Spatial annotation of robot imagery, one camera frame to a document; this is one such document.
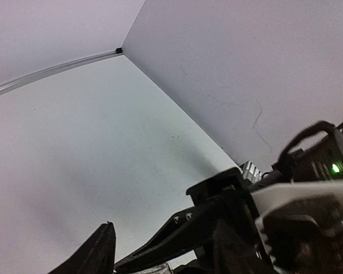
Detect aluminium table edge rail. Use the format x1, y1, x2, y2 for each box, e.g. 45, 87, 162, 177
0, 47, 123, 95

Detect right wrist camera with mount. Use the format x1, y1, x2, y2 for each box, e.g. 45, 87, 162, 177
251, 121, 343, 273

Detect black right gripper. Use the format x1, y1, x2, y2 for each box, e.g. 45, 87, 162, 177
186, 167, 272, 267

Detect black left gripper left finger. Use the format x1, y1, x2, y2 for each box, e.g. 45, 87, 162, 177
49, 222, 116, 274

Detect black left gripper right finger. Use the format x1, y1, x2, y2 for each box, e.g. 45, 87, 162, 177
114, 204, 217, 273

